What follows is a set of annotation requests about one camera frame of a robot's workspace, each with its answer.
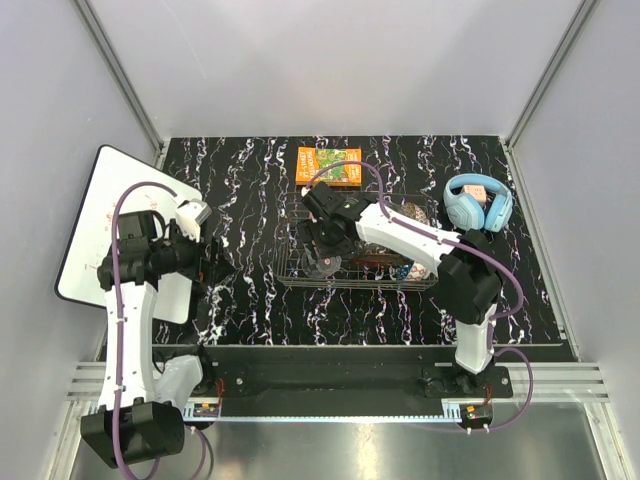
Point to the clear glass cup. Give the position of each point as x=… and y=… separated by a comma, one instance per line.
x=320, y=268

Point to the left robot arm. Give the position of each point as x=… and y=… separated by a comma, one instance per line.
x=139, y=417

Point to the light blue headphones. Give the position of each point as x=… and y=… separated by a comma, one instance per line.
x=466, y=213

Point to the blue triangle pattern bowl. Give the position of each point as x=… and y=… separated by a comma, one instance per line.
x=413, y=272

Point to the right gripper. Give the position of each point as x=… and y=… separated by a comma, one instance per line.
x=311, y=227

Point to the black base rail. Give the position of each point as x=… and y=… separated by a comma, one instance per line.
x=322, y=383

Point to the red floral plate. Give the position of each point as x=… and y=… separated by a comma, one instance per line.
x=378, y=260

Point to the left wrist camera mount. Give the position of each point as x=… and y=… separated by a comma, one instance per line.
x=190, y=216

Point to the white board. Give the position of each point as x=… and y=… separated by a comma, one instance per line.
x=113, y=172

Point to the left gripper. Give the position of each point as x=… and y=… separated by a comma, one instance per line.
x=217, y=266

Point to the orange patterned box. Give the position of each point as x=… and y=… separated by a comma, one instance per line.
x=311, y=160

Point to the beige patterned bowl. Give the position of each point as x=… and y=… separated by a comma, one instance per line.
x=414, y=212

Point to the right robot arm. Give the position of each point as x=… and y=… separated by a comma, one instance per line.
x=465, y=273

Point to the wire dish rack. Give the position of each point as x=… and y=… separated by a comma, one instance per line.
x=290, y=250

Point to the pink cube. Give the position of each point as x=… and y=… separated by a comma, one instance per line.
x=477, y=192

